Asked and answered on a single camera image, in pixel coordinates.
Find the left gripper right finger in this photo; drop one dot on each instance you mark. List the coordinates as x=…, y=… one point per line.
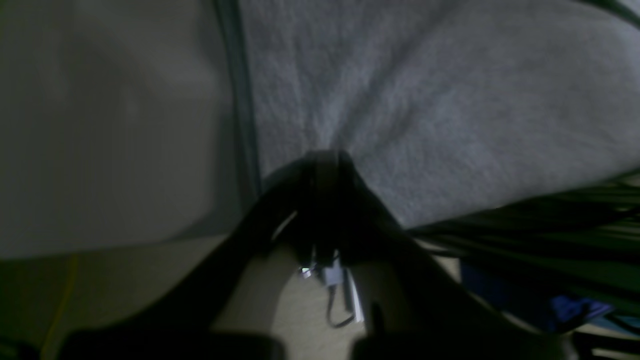
x=414, y=309

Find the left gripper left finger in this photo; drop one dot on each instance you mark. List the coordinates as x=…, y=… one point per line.
x=177, y=326

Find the grey T-shirt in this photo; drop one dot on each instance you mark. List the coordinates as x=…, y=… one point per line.
x=447, y=107

